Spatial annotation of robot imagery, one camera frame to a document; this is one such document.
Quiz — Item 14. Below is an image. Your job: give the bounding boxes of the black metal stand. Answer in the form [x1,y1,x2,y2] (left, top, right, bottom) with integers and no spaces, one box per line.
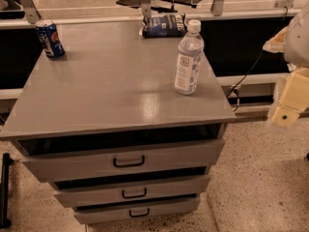
[0,153,14,229]

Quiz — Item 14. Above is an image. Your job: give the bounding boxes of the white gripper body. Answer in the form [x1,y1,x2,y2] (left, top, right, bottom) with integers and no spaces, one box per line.
[284,3,309,68]

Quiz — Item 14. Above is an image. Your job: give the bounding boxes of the clear plastic water bottle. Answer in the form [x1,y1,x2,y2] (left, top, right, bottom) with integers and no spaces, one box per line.
[174,19,204,95]

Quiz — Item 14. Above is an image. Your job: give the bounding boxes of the grey drawer cabinet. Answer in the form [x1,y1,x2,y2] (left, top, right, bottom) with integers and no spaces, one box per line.
[1,21,234,212]

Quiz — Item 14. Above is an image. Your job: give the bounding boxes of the blue chip bag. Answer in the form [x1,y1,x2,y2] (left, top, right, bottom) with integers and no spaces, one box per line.
[140,14,186,38]

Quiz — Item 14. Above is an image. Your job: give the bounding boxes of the middle grey drawer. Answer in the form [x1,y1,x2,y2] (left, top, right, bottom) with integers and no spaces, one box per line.
[54,175,210,208]

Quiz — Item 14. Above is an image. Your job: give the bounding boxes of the grey drawer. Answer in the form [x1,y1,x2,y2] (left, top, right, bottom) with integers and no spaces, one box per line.
[54,175,210,208]
[22,139,224,182]
[74,196,200,224]

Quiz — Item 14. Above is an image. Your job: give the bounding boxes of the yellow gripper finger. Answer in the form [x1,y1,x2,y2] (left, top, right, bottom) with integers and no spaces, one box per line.
[269,68,309,128]
[263,27,287,53]

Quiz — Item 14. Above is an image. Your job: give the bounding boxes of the bottom grey drawer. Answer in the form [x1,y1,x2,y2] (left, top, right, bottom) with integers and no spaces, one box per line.
[74,196,200,224]

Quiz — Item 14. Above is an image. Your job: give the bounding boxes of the top grey drawer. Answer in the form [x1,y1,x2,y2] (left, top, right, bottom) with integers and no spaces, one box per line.
[22,139,224,182]

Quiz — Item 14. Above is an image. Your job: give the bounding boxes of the blue soda can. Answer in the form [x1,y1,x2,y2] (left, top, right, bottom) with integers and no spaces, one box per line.
[36,20,65,59]

